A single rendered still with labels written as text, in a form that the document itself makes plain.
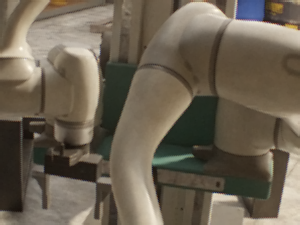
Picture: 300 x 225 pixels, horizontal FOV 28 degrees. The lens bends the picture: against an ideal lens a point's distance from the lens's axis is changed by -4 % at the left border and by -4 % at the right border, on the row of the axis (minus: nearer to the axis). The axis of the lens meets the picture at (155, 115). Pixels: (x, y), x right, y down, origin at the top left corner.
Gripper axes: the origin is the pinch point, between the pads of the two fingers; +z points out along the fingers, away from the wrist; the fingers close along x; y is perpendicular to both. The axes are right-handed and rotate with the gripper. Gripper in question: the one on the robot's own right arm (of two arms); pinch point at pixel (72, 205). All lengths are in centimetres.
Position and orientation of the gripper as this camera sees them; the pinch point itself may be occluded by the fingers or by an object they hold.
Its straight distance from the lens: 151.0
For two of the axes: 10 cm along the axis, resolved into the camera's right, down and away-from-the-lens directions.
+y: 1.8, -3.1, 9.3
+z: -0.8, 9.4, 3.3
